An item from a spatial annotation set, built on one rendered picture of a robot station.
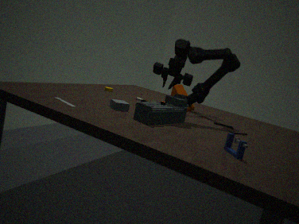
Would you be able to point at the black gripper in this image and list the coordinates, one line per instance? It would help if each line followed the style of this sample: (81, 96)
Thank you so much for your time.
(164, 72)

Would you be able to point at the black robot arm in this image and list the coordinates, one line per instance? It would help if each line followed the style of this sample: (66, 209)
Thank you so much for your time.
(198, 55)

